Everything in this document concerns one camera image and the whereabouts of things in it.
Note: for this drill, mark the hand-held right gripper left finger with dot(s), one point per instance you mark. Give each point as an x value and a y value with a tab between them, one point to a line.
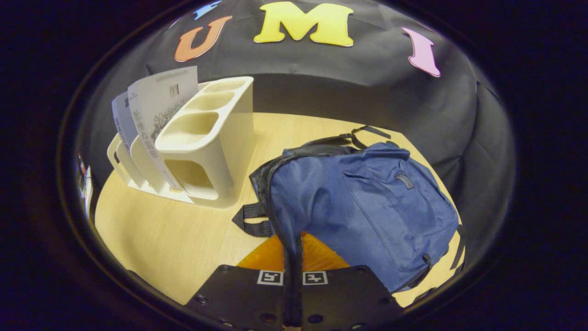
239	299

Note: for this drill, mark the blue schoolbag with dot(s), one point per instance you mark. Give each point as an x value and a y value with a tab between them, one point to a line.
367	207

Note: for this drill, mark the white book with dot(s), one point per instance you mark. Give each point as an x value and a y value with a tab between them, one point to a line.
158	105

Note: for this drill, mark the grey book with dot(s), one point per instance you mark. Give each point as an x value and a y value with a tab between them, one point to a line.
123	119

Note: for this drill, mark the white plastic bookshelf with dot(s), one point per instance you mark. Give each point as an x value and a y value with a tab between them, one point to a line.
216	147

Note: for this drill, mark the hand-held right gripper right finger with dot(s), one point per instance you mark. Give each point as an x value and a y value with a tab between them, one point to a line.
349	299

